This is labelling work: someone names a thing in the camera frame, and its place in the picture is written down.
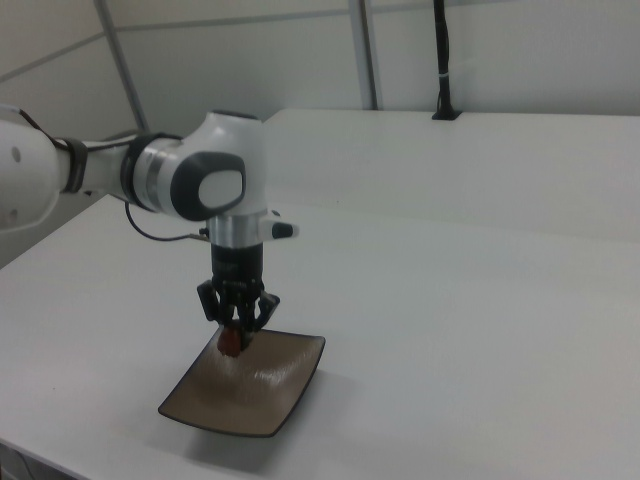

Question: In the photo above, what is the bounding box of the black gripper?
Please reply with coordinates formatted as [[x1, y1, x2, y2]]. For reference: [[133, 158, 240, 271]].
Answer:
[[195, 242, 282, 352]]

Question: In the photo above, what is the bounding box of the small round brown food item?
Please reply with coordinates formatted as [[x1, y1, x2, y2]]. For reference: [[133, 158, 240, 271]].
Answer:
[[217, 326, 246, 359]]

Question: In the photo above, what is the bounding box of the square brown ceramic plate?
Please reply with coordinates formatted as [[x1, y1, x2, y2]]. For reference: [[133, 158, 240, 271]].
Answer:
[[157, 327, 327, 440]]

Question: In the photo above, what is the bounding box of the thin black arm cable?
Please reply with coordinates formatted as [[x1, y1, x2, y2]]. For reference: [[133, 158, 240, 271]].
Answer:
[[123, 201, 210, 245]]

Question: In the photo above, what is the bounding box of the black arm strap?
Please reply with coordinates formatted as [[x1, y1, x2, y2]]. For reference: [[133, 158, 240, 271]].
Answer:
[[62, 138, 90, 195]]

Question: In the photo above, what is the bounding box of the grey slanted wall post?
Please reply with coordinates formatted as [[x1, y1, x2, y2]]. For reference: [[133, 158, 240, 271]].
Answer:
[[93, 0, 150, 134]]

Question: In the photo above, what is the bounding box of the grey vertical wall post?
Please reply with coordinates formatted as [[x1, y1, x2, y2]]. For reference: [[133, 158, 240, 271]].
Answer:
[[355, 0, 380, 111]]

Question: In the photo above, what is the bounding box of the black cable bundle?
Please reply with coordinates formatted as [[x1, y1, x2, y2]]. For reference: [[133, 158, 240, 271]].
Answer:
[[432, 0, 454, 117]]

